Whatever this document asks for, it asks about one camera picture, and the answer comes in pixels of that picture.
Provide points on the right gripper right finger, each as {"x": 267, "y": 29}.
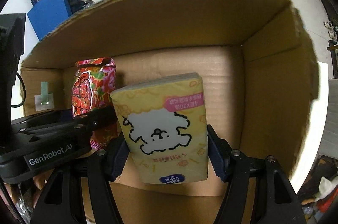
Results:
{"x": 258, "y": 189}

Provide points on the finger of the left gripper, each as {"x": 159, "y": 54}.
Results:
{"x": 99, "y": 118}

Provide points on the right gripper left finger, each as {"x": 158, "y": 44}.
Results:
{"x": 61, "y": 200}

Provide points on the red floral snack bag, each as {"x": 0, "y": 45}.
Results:
{"x": 93, "y": 84}

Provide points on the yellow tissue pack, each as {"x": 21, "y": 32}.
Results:
{"x": 164, "y": 125}

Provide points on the blue mat board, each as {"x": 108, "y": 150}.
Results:
{"x": 46, "y": 15}

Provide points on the cardboard box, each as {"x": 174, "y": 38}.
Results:
{"x": 259, "y": 71}

